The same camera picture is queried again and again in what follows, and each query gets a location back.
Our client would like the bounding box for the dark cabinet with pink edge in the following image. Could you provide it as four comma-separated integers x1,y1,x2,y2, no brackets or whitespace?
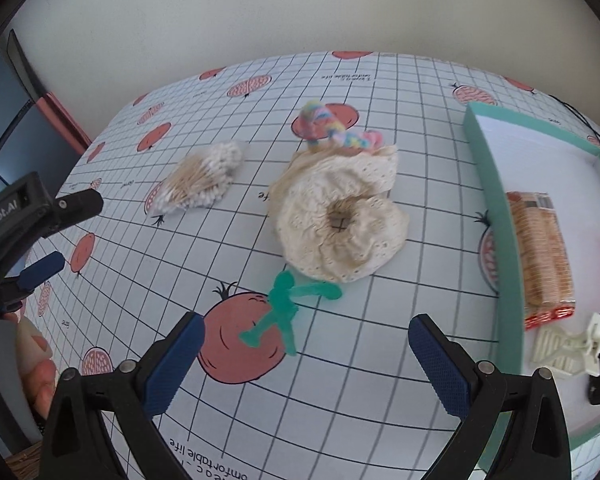
0,29,93,221

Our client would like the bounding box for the green plastic toy figure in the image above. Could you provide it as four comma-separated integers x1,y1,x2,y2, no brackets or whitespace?
239,270,342,357

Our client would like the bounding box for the person's left hand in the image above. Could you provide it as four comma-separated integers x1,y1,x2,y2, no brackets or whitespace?
7,312,58,421

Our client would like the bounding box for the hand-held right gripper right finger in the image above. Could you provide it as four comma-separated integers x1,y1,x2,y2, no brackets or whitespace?
408,313,586,480

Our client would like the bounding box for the grid fruit print tablecloth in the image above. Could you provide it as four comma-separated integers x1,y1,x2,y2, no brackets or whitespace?
17,50,600,480

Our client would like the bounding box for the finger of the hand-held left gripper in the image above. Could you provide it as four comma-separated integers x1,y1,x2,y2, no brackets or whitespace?
0,251,65,311
42,189,104,237

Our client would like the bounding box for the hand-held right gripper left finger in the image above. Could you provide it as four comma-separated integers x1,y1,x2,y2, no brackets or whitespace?
40,311,207,480

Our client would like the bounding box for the pastel rainbow hair tie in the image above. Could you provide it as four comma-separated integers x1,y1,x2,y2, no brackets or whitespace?
292,100,388,153

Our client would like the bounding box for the white hair claw clip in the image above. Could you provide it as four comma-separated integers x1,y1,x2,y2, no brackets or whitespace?
530,312,600,378

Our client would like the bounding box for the cream lace scrunchie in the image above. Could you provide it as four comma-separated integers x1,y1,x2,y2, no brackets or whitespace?
269,144,411,283

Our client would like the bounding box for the orange biscuit snack packet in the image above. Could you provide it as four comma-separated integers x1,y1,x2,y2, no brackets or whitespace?
506,191,577,331

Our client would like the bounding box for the black cable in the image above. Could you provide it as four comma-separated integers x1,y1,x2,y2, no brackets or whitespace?
550,95,600,166

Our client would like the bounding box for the bag of cotton swabs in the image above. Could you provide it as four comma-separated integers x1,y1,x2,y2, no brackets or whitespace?
147,140,248,211

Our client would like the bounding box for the shallow teal cardboard box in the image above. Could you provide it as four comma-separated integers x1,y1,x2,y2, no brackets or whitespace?
462,101,600,473

